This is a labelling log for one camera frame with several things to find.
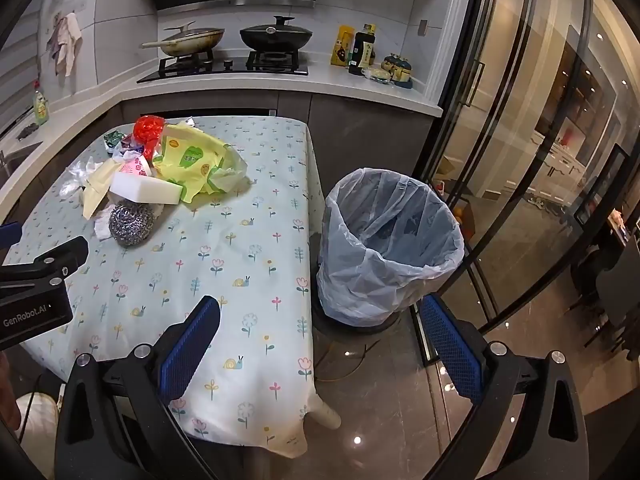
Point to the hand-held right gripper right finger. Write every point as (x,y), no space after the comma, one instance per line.
(450,345)

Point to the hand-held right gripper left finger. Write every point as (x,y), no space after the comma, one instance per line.
(192,340)

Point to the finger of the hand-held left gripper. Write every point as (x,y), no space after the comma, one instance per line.
(7,234)
(55,260)

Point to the white plastic bag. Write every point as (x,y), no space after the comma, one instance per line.
(102,224)

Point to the beige paper bag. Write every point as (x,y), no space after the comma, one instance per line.
(97,187)

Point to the steel wool scrubber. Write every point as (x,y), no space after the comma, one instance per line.
(131,222)

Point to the clear plastic wrap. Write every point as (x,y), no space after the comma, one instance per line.
(80,172)

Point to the white sponge block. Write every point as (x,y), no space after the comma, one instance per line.
(145,187)

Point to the pink white package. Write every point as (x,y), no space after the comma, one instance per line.
(135,166)

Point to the waste bin with plastic liner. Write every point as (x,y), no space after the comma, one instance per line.
(350,270)

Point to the green snack wrapper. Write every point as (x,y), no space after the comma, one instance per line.
(115,139)

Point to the red plastic bag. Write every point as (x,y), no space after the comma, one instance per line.
(147,130)

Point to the yellow green plastic bag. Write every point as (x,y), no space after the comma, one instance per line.
(195,160)

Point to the small white tissue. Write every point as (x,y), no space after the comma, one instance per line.
(186,121)

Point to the dark scouring pad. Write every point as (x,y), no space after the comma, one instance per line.
(27,131)

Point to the floral print tablecloth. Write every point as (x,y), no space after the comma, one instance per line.
(225,240)

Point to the white rounded object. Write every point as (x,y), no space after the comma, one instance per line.
(35,425)

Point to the green dish soap bottle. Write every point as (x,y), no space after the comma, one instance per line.
(41,107)

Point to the white table leg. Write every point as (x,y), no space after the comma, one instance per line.
(325,414)

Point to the hanging kitchen cloth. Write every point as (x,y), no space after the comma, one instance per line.
(65,42)

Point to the kitchen counter cabinet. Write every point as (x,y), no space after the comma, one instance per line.
(370,125)

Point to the glass sliding door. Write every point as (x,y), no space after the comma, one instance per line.
(500,110)

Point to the beige wok with glass lid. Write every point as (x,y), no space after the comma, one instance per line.
(192,40)

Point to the black gas stove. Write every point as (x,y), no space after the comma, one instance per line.
(240,66)

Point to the bag of garlic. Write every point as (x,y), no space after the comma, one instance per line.
(377,74)

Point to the spice jar set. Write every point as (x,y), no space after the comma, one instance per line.
(397,67)

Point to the dark sauce bottle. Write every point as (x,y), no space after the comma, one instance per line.
(361,52)

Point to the black wok with lid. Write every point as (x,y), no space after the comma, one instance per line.
(275,37)

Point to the yellow seasoning package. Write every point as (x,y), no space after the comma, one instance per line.
(341,45)

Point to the wall socket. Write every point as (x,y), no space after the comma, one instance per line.
(424,27)

